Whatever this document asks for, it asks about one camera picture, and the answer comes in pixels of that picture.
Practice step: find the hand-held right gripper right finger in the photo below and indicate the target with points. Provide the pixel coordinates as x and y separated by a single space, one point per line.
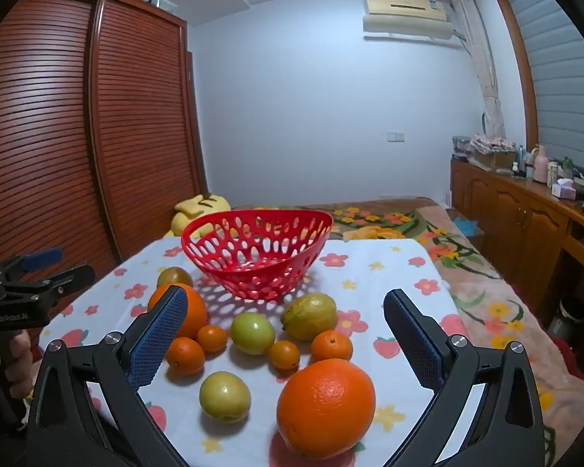
413 335

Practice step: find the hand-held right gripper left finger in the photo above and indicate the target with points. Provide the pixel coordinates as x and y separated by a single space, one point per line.
160 335

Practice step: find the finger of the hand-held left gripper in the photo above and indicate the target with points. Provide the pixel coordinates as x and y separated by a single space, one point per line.
41 258
70 277

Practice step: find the small mandarin orange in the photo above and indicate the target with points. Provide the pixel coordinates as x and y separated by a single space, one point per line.
185 355
332 345

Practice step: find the large orange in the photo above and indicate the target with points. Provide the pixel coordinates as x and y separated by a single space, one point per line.
326 408
194 314

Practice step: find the brownish green round fruit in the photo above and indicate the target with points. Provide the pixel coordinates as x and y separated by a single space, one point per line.
174 277

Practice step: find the red perforated plastic basket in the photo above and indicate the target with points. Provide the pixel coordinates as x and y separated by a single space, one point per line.
224 266

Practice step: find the yellow-green oval fruit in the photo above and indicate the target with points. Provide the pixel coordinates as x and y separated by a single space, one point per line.
310 316

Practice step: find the person's left hand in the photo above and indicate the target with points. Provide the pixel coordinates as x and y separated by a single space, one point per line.
22 355

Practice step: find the small kumquat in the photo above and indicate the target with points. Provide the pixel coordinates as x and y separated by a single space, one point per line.
283 354
211 338

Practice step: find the white floral tablecloth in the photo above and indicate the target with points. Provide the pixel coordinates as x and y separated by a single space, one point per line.
394 262

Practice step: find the floral patterned blanket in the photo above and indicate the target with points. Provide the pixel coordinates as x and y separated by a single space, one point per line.
477 292

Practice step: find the blue cloth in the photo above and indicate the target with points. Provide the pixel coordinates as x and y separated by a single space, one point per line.
467 226

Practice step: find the yellow plush toy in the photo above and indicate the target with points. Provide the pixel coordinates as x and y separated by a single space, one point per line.
194 209

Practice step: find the grey trash bin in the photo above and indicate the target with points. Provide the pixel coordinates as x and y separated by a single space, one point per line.
567 316

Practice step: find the wooden sideboard cabinet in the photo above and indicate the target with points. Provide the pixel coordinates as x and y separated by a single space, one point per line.
511 214

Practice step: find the wooden louvred wardrobe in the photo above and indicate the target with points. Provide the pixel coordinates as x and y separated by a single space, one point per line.
136 131

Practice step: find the purple storage box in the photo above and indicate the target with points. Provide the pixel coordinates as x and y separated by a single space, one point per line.
462 143

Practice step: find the floral fabric box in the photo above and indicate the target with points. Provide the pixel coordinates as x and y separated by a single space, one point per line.
491 148

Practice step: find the pink tissue box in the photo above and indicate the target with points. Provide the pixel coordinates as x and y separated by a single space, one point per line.
564 188

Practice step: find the pink bottle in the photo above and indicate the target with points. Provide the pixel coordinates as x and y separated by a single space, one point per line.
541 163

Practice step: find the green-capped bottle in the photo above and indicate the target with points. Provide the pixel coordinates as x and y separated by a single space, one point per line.
568 168

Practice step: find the white tied curtain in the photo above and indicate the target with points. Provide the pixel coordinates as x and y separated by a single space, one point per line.
482 68

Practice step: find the clear storage box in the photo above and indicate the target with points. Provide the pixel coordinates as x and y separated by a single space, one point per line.
164 3

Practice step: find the grey window blind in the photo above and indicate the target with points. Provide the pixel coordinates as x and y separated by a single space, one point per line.
555 82

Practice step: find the white wall switch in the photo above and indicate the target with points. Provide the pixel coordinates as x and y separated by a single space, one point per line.
395 136

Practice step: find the wall air conditioner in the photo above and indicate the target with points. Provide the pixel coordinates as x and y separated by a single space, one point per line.
404 7

